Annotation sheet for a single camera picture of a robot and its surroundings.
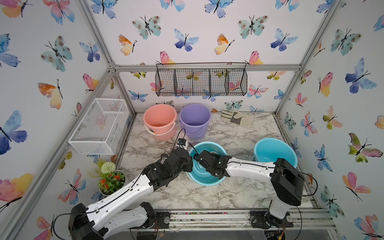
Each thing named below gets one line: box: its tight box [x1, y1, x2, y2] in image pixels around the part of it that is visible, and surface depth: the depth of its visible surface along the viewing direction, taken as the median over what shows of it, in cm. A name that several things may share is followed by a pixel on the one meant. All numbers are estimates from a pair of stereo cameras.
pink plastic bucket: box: [143, 103, 178, 141], surface depth 98 cm
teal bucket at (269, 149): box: [254, 137, 298, 169], surface depth 82 cm
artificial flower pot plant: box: [88, 158, 127, 196], surface depth 75 cm
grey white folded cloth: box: [220, 109, 255, 129], surface depth 120 cm
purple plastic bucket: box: [179, 104, 212, 140], surface depth 101 cm
